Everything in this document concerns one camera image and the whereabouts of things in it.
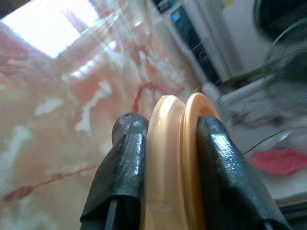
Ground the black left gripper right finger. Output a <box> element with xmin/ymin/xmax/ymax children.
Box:
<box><xmin>196</xmin><ymin>116</ymin><xmax>292</xmax><ymax>230</ymax></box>

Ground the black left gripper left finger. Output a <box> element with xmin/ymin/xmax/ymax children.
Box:
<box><xmin>80</xmin><ymin>112</ymin><xmax>149</xmax><ymax>230</ymax></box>

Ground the peach plastic container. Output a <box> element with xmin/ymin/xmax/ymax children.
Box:
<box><xmin>143</xmin><ymin>92</ymin><xmax>224</xmax><ymax>230</ymax></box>

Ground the red cloth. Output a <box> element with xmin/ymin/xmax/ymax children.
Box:
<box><xmin>251</xmin><ymin>148</ymin><xmax>307</xmax><ymax>177</ymax></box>

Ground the clear drinking glass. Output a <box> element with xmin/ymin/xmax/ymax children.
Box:
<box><xmin>81</xmin><ymin>0</ymin><xmax>135</xmax><ymax>70</ymax></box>

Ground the white appliance with blue display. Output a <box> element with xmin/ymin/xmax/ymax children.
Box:
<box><xmin>153</xmin><ymin>0</ymin><xmax>233</xmax><ymax>84</ymax></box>

